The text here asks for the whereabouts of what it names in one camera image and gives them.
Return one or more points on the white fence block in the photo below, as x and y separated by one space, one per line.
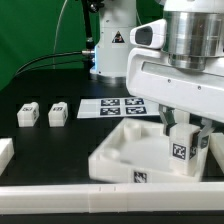
217 148
6 153

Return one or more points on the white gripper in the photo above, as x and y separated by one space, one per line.
150 76

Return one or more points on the white right fence block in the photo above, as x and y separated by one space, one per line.
217 148

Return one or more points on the black camera pole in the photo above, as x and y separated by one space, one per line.
90 6

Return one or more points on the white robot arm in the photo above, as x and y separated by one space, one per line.
176 61

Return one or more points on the white sheet with markers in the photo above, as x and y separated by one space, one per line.
116 107

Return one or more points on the white front fence bar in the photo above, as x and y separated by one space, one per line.
97 198

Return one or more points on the white square tabletop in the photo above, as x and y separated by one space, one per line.
137 151

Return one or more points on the white left fence block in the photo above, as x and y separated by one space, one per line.
6 153

